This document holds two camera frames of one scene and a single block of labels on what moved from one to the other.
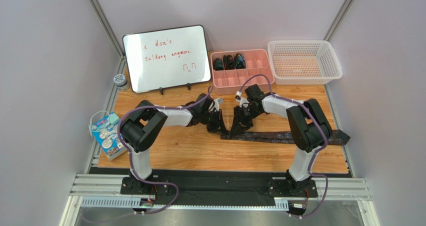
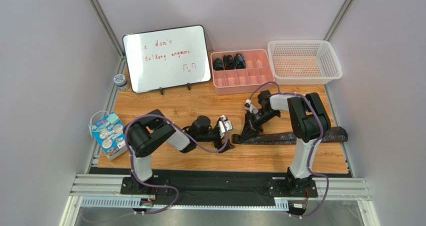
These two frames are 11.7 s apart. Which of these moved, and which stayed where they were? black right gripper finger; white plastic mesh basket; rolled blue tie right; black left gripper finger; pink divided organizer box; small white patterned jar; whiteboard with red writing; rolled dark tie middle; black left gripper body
Moved: black left gripper body; black left gripper finger; black right gripper finger
Stayed: whiteboard with red writing; white plastic mesh basket; rolled dark tie middle; rolled blue tie right; small white patterned jar; pink divided organizer box
